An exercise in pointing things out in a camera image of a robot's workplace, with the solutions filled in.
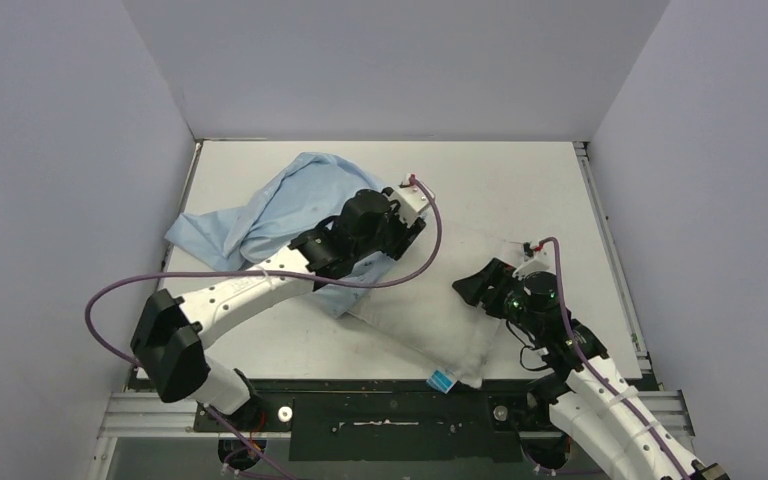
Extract white pillow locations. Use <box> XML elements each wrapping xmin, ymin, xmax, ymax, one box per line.
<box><xmin>349</xmin><ymin>221</ymin><xmax>525</xmax><ymax>388</ymax></box>

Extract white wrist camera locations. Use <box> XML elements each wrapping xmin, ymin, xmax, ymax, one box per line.
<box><xmin>513</xmin><ymin>242</ymin><xmax>554</xmax><ymax>279</ymax></box>
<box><xmin>390</xmin><ymin>173</ymin><xmax>434</xmax><ymax>225</ymax></box>

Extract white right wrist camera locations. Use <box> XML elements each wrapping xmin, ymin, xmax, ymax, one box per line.
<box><xmin>513</xmin><ymin>242</ymin><xmax>554</xmax><ymax>279</ymax></box>

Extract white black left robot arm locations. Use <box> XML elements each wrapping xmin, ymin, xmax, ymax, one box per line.
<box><xmin>130</xmin><ymin>179</ymin><xmax>438</xmax><ymax>430</ymax></box>

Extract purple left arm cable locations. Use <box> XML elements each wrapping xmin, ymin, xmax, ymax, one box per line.
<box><xmin>85</xmin><ymin>175</ymin><xmax>444</xmax><ymax>480</ymax></box>

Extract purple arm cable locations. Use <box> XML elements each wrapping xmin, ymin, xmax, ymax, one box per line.
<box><xmin>85</xmin><ymin>175</ymin><xmax>444</xmax><ymax>480</ymax></box>
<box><xmin>536</xmin><ymin>237</ymin><xmax>693</xmax><ymax>480</ymax></box>

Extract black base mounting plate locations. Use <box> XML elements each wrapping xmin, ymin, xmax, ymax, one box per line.
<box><xmin>191</xmin><ymin>380</ymin><xmax>572</xmax><ymax>467</ymax></box>

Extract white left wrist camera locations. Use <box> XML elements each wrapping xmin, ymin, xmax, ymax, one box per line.
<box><xmin>390</xmin><ymin>173</ymin><xmax>434</xmax><ymax>225</ymax></box>

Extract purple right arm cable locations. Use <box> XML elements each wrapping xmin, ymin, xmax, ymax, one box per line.
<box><xmin>536</xmin><ymin>237</ymin><xmax>693</xmax><ymax>480</ymax></box>

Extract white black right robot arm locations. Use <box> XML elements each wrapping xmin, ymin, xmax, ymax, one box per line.
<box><xmin>452</xmin><ymin>258</ymin><xmax>728</xmax><ymax>479</ymax></box>

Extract light blue pillowcase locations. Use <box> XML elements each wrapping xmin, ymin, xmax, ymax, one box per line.
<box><xmin>163</xmin><ymin>151</ymin><xmax>399</xmax><ymax>319</ymax></box>

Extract blue pillow label tag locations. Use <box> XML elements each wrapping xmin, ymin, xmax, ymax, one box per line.
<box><xmin>426</xmin><ymin>369</ymin><xmax>459</xmax><ymax>394</ymax></box>

